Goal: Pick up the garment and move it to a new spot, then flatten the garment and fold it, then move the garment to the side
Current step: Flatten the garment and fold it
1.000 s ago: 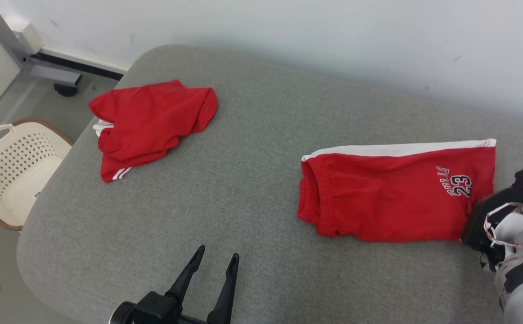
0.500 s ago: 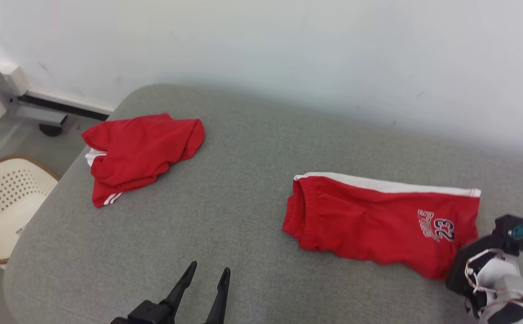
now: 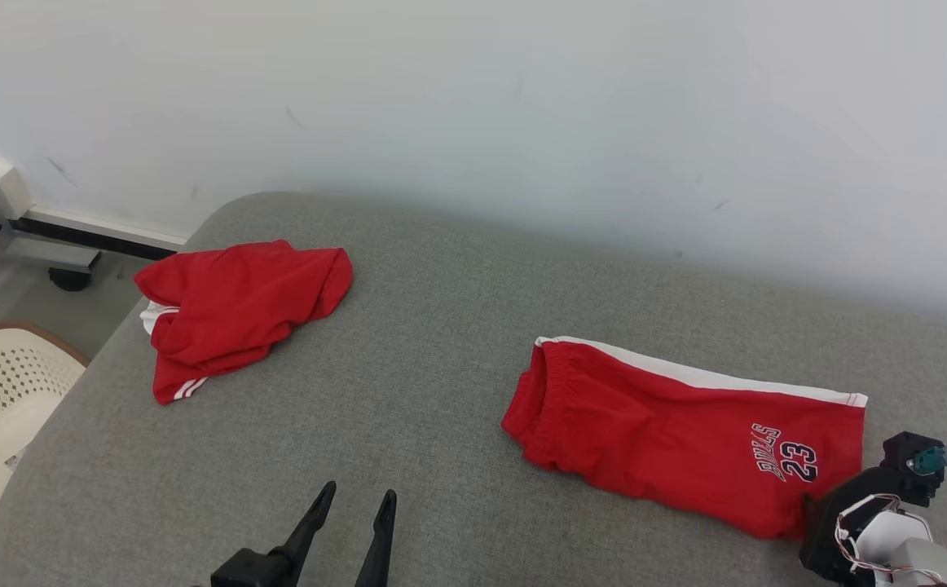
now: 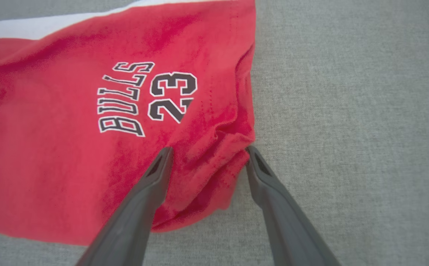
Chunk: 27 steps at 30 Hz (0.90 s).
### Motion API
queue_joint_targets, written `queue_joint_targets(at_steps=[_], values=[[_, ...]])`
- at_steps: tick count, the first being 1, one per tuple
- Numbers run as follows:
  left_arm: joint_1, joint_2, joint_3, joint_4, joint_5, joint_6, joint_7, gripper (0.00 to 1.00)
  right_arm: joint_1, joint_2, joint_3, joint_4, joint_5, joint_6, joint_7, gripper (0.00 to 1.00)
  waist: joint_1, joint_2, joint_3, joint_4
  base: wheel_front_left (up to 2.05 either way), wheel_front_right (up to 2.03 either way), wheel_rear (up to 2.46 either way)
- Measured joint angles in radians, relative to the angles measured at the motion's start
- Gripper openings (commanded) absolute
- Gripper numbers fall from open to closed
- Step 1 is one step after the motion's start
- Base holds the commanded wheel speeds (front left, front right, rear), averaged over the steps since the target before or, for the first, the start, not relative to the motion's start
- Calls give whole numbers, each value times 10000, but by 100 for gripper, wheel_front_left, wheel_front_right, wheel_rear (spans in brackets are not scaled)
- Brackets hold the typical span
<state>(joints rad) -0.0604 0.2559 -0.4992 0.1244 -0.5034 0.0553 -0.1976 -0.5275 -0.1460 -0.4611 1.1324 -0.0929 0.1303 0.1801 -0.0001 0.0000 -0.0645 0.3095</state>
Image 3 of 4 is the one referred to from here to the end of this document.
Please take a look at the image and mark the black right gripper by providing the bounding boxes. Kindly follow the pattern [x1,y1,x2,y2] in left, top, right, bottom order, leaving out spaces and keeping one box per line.
[799,469,890,585]

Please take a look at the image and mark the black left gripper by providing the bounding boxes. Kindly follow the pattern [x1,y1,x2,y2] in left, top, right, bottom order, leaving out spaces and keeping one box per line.
[209,480,399,587]

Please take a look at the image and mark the black wall baseboard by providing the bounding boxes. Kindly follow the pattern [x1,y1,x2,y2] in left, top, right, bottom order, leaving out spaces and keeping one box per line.
[7,208,189,262]

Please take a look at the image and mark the red basketball shorts white stripe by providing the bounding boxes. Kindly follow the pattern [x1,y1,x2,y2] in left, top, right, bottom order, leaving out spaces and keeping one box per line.
[500,336,868,541]

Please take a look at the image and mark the black caster wheel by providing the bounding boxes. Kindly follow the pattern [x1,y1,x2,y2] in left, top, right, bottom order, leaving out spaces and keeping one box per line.
[48,267,93,293]

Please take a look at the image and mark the grey metal frame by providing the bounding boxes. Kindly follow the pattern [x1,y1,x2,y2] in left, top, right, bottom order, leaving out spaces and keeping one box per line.
[0,129,104,274]

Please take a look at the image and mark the red basketball jersey white sleeves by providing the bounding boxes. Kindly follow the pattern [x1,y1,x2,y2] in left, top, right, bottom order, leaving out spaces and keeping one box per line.
[133,239,354,406]

